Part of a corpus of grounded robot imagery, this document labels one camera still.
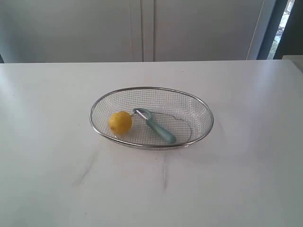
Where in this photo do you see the steel wire mesh basket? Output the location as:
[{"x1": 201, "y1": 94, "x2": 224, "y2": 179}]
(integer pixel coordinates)
[{"x1": 89, "y1": 87, "x2": 214, "y2": 150}]

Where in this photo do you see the teal handled peeler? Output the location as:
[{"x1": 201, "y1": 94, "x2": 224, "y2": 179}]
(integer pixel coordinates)
[{"x1": 133, "y1": 108, "x2": 177, "y2": 144}]

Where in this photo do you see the yellow lemon with sticker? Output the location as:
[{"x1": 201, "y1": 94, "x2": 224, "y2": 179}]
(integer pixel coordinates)
[{"x1": 109, "y1": 111, "x2": 132, "y2": 135}]

